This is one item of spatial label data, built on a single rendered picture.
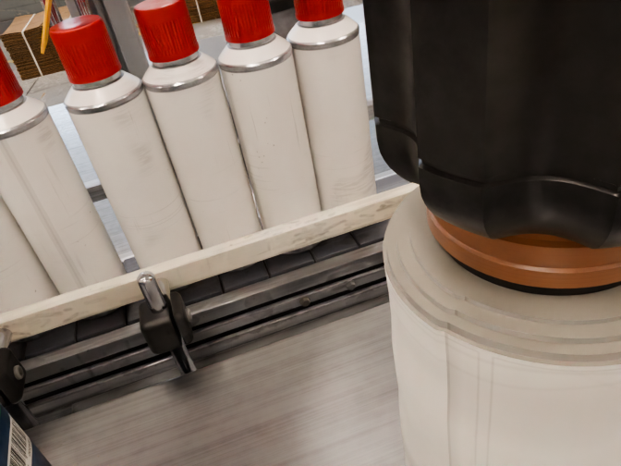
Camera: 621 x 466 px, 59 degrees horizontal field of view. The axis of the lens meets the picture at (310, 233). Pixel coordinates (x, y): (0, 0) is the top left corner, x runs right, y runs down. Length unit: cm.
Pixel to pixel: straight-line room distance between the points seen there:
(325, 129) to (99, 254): 19
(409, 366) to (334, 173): 29
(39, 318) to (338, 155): 25
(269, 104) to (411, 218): 24
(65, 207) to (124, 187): 4
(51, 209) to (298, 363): 19
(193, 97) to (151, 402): 20
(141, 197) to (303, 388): 17
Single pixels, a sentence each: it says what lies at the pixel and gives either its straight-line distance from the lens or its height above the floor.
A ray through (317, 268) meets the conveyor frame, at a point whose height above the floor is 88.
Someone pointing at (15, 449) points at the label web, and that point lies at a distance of 29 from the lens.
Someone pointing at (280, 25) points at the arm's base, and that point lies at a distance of 72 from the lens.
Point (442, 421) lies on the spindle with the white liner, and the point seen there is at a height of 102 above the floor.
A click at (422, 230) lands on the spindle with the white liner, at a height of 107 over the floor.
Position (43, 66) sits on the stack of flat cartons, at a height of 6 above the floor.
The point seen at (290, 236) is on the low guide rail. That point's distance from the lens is 42.
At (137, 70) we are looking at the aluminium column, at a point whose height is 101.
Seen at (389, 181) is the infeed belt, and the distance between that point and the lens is 52.
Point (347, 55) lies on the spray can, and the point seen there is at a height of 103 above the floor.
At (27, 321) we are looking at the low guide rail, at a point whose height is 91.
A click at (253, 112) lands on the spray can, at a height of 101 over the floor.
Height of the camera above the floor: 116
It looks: 37 degrees down
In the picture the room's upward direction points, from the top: 12 degrees counter-clockwise
